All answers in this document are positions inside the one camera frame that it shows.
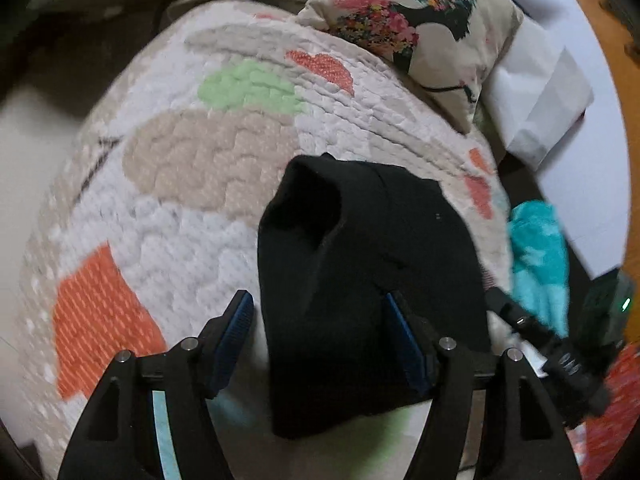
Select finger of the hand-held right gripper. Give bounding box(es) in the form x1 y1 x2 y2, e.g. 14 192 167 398
487 287 556 361

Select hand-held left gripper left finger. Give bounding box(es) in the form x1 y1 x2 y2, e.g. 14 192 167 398
57 290 255 480

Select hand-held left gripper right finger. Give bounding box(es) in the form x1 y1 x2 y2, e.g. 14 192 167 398
385 291 583 480

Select black pants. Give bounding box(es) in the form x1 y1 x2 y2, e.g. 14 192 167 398
257 154 493 441

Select turquoise fleece blanket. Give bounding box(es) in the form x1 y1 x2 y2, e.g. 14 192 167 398
507 200 571 338

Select red patterned cloth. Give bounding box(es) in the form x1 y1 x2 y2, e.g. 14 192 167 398
570 345 640 466

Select quilted pastel bed blanket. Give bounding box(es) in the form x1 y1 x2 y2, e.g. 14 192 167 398
15 0 516 480

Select printed floral cushion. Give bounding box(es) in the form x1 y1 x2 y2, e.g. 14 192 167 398
297 0 523 133

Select wooden board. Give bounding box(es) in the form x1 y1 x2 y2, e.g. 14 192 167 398
550 0 640 161

